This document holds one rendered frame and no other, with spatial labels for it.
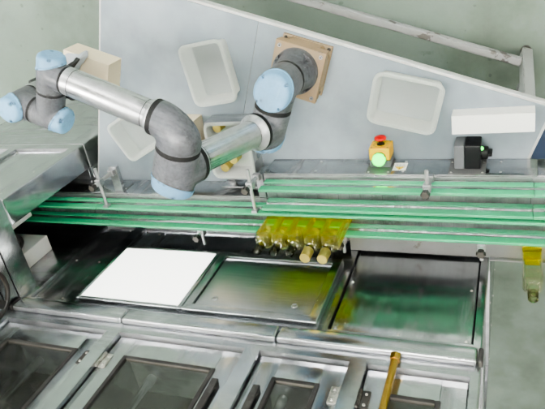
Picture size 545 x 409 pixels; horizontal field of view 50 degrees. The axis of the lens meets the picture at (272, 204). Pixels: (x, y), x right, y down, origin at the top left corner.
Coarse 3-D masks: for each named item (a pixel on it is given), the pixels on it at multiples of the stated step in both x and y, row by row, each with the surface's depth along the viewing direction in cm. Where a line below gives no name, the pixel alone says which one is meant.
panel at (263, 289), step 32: (224, 256) 218; (256, 256) 214; (288, 256) 211; (192, 288) 203; (224, 288) 201; (256, 288) 198; (288, 288) 195; (320, 288) 193; (256, 320) 185; (288, 320) 180; (320, 320) 181
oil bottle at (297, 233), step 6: (294, 222) 202; (300, 222) 201; (306, 222) 200; (294, 228) 198; (300, 228) 198; (306, 228) 198; (288, 234) 196; (294, 234) 195; (300, 234) 194; (288, 240) 195; (294, 240) 194; (300, 240) 194; (300, 246) 194
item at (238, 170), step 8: (208, 128) 216; (224, 128) 220; (208, 136) 216; (248, 152) 213; (240, 160) 224; (248, 160) 223; (216, 168) 222; (232, 168) 225; (240, 168) 224; (248, 168) 223; (216, 176) 223; (224, 176) 222; (232, 176) 220; (240, 176) 219
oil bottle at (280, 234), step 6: (282, 222) 204; (288, 222) 203; (276, 228) 201; (282, 228) 200; (288, 228) 200; (276, 234) 198; (282, 234) 197; (276, 240) 196; (282, 240) 196; (282, 246) 196
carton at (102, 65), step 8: (72, 48) 186; (80, 48) 187; (88, 48) 189; (88, 56) 184; (96, 56) 185; (104, 56) 186; (112, 56) 187; (88, 64) 184; (96, 64) 183; (104, 64) 182; (112, 64) 184; (120, 64) 188; (88, 72) 185; (96, 72) 184; (104, 72) 183; (112, 72) 185; (120, 72) 190; (112, 80) 187
